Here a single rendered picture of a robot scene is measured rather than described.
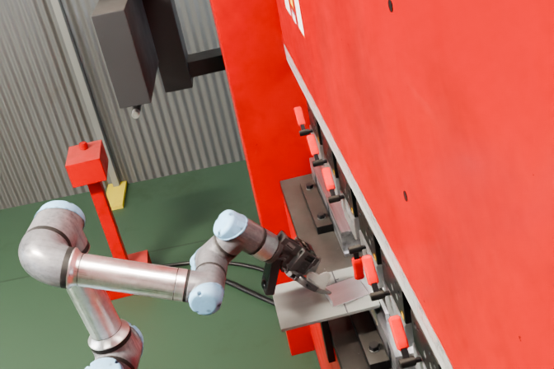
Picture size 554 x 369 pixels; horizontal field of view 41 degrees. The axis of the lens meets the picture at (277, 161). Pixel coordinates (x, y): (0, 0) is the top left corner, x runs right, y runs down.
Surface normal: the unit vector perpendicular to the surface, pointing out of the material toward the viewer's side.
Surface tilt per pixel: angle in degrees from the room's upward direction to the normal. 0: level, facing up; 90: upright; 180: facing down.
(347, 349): 0
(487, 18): 90
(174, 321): 0
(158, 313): 0
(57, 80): 90
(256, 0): 90
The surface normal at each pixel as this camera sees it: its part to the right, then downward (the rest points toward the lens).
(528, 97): -0.97, 0.23
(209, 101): 0.10, 0.47
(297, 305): -0.18, -0.86
